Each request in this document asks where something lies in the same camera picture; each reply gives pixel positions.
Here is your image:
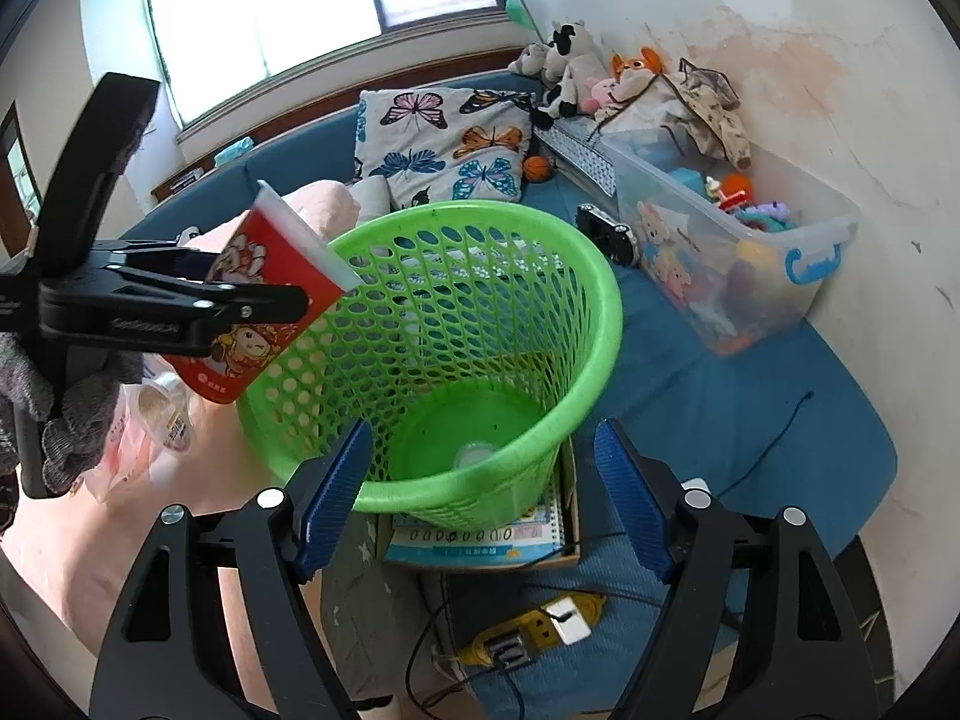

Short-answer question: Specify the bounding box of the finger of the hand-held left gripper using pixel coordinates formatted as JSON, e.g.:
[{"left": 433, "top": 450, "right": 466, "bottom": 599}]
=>
[
  {"left": 91, "top": 238, "right": 220, "bottom": 284},
  {"left": 39, "top": 279, "right": 311, "bottom": 359}
]

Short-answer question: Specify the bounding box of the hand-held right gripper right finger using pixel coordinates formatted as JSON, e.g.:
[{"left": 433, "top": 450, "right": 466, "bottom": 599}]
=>
[{"left": 594, "top": 417, "right": 880, "bottom": 720}]

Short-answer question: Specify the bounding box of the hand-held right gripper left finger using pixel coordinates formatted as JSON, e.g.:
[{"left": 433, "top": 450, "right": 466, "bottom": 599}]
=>
[{"left": 88, "top": 418, "right": 376, "bottom": 720}]

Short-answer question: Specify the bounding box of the red paper cup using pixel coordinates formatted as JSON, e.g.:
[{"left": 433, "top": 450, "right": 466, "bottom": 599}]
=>
[{"left": 171, "top": 180, "right": 362, "bottom": 406}]

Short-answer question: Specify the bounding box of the green plastic mesh basket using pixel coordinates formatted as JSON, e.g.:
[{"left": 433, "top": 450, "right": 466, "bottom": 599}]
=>
[{"left": 236, "top": 201, "right": 623, "bottom": 533}]

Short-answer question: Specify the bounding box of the person's left hand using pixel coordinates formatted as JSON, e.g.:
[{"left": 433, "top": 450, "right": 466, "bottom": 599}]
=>
[{"left": 0, "top": 328, "right": 145, "bottom": 497}]

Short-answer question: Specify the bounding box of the book under basket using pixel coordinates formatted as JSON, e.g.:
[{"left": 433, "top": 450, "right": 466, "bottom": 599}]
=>
[{"left": 375, "top": 439, "right": 583, "bottom": 568}]

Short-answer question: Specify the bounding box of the clear plastic bag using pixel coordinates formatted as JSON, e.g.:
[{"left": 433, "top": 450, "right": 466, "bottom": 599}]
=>
[{"left": 82, "top": 360, "right": 197, "bottom": 503}]

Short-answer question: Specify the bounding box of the blue sofa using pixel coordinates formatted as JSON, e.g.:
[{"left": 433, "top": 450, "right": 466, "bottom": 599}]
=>
[{"left": 120, "top": 69, "right": 899, "bottom": 541}]

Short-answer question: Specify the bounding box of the grey star print cloth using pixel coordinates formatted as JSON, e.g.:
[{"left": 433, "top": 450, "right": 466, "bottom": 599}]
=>
[{"left": 322, "top": 517, "right": 452, "bottom": 700}]

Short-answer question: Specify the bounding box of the white plug adapter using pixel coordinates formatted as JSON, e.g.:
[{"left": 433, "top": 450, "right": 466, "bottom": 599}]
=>
[{"left": 544, "top": 598, "right": 590, "bottom": 646}]

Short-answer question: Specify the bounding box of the blue spiral notebook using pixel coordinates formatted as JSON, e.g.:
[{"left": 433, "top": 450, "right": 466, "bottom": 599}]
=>
[{"left": 386, "top": 465, "right": 565, "bottom": 563}]

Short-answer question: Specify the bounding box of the yellow power strip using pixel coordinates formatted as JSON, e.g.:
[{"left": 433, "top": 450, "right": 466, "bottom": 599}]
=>
[{"left": 459, "top": 592, "right": 607, "bottom": 670}]

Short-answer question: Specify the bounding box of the white cushion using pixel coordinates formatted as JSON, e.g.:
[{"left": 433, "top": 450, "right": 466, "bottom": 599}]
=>
[{"left": 351, "top": 178, "right": 392, "bottom": 230}]

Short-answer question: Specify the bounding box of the window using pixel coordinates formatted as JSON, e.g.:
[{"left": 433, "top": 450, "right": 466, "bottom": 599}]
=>
[{"left": 139, "top": 0, "right": 505, "bottom": 128}]

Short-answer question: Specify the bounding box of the clear plastic storage box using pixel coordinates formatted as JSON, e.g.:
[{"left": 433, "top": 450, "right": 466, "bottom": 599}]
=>
[{"left": 604, "top": 131, "right": 860, "bottom": 358}]

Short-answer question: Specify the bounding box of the pink blanket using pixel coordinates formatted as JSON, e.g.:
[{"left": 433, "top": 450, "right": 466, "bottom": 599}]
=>
[{"left": 0, "top": 180, "right": 361, "bottom": 720}]

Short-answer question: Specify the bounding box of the large butterfly print pillow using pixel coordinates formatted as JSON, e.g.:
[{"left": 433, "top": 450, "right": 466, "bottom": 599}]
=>
[{"left": 352, "top": 86, "right": 537, "bottom": 209}]

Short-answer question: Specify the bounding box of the pile of colourful toys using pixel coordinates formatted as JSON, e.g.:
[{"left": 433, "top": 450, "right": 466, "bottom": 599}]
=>
[{"left": 667, "top": 165, "right": 805, "bottom": 355}]

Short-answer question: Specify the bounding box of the white cloth bag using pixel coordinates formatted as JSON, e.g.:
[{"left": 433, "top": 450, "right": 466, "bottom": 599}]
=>
[{"left": 600, "top": 75, "right": 695, "bottom": 137}]

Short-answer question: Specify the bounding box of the beige printed garment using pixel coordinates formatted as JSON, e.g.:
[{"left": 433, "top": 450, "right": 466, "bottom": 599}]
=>
[{"left": 679, "top": 58, "right": 755, "bottom": 170}]

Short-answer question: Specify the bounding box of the grey plush toy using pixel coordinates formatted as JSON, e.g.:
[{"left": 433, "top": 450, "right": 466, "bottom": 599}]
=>
[{"left": 508, "top": 41, "right": 552, "bottom": 80}]

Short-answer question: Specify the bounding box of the orange fox plush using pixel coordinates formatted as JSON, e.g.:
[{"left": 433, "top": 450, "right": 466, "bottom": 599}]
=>
[{"left": 609, "top": 47, "right": 667, "bottom": 91}]

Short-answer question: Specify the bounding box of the black and white cow plush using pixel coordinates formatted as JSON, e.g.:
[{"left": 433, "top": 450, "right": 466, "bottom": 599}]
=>
[{"left": 541, "top": 19, "right": 602, "bottom": 119}]

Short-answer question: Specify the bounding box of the wooden door frame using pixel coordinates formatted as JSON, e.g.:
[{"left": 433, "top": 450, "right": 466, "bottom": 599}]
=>
[{"left": 0, "top": 101, "right": 43, "bottom": 260}]

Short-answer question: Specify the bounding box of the thin black cable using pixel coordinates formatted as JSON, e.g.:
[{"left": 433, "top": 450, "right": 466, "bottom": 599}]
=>
[{"left": 716, "top": 390, "right": 815, "bottom": 500}]

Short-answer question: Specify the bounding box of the black power cable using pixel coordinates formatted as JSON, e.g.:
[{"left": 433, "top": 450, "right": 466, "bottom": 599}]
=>
[{"left": 405, "top": 585, "right": 530, "bottom": 720}]

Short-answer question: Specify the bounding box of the black camera device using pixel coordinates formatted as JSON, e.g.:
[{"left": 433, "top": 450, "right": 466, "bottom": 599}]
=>
[{"left": 576, "top": 202, "right": 640, "bottom": 269}]

